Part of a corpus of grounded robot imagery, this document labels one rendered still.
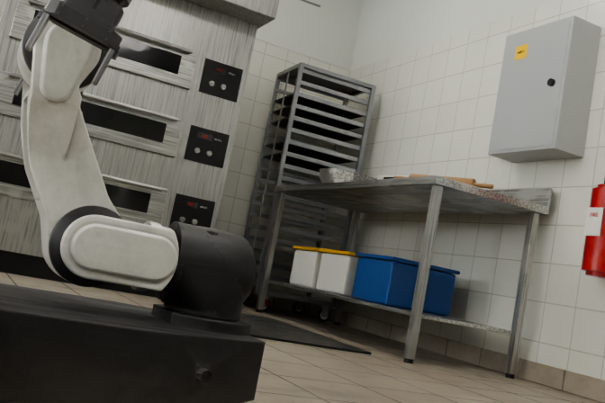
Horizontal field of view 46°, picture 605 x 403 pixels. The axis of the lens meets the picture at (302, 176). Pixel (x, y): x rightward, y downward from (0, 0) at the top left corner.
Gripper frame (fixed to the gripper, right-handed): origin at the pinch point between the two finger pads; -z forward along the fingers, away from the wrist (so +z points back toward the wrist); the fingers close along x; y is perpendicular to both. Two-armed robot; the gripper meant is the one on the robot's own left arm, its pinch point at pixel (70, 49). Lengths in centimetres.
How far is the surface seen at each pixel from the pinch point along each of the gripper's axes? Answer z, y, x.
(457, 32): 211, -297, -191
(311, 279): 19, -314, -172
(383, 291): 21, -231, -180
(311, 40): 212, -439, -134
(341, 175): 88, -316, -163
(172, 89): 87, -327, -42
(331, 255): 35, -293, -170
